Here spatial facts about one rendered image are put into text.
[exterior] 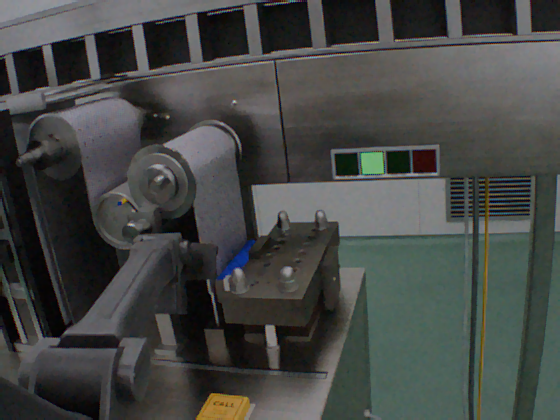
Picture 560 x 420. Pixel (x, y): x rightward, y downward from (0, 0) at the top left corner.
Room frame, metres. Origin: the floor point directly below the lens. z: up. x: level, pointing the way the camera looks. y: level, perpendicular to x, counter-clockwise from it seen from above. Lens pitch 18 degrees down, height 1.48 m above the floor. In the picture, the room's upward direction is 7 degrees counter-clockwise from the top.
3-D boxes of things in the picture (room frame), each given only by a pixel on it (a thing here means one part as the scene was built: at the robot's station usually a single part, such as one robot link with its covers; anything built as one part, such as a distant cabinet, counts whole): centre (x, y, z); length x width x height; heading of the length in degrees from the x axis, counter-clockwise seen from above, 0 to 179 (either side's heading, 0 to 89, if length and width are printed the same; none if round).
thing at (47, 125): (1.17, 0.40, 1.33); 0.25 x 0.14 x 0.14; 162
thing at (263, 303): (1.06, -0.02, 1.00); 0.40 x 0.16 x 0.06; 162
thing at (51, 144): (1.02, 0.45, 1.33); 0.06 x 0.06 x 0.06; 72
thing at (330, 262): (1.04, -0.11, 0.96); 0.10 x 0.03 x 0.11; 162
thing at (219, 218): (1.05, 0.11, 1.11); 0.23 x 0.01 x 0.18; 162
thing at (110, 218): (1.12, 0.28, 1.17); 0.26 x 0.12 x 0.12; 162
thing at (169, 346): (0.93, 0.25, 1.05); 0.06 x 0.05 x 0.31; 162
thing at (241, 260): (1.05, 0.09, 1.03); 0.21 x 0.04 x 0.03; 162
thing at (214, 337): (1.06, 0.11, 0.92); 0.28 x 0.04 x 0.04; 162
